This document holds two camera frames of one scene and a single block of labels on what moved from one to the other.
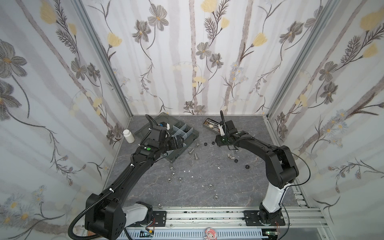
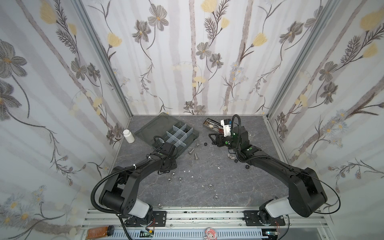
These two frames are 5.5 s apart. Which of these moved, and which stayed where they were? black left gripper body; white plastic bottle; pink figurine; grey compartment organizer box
Moved: black left gripper body
Stayed: pink figurine; white plastic bottle; grey compartment organizer box
